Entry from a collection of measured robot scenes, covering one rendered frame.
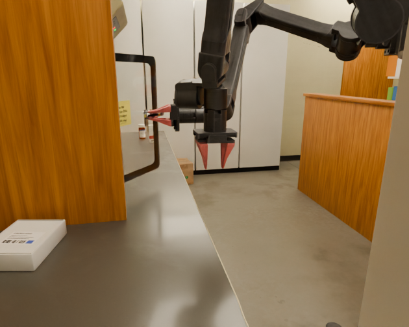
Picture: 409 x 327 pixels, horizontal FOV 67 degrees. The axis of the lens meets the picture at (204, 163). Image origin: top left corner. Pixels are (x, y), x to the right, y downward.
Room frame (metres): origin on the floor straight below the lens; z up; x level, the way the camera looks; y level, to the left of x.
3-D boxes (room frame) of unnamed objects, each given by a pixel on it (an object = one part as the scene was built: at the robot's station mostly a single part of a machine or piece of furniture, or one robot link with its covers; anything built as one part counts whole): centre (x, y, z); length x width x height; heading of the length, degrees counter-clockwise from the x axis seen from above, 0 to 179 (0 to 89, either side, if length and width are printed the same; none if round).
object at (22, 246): (0.63, 0.41, 0.96); 0.16 x 0.12 x 0.04; 0
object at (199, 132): (0.77, -0.03, 1.21); 0.10 x 0.07 x 0.07; 102
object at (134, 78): (0.99, 0.24, 1.19); 0.30 x 0.01 x 0.40; 153
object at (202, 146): (0.77, -0.02, 1.14); 0.07 x 0.07 x 0.09; 12
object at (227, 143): (0.78, -0.03, 1.14); 0.07 x 0.07 x 0.09; 12
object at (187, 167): (3.79, 0.37, 0.14); 0.41 x 0.33 x 0.29; 108
